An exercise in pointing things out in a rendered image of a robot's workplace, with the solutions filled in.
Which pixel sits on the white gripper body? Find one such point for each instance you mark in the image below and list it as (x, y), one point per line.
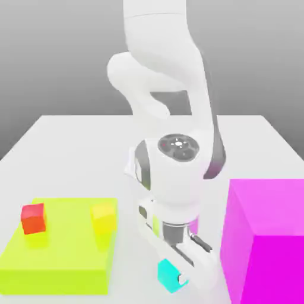
(201, 269)

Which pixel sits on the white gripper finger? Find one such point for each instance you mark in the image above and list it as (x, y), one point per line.
(183, 278)

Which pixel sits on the small cyan cube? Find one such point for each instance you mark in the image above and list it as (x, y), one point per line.
(167, 275)

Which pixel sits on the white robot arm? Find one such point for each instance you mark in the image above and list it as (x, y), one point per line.
(166, 71)

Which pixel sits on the small yellow cube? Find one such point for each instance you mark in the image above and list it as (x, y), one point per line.
(103, 218)

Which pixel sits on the small red cube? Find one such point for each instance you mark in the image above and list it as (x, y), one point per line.
(33, 219)

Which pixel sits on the large magenta box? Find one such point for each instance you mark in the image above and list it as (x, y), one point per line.
(266, 237)

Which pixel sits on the large yellow-green box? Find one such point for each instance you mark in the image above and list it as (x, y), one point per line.
(64, 258)

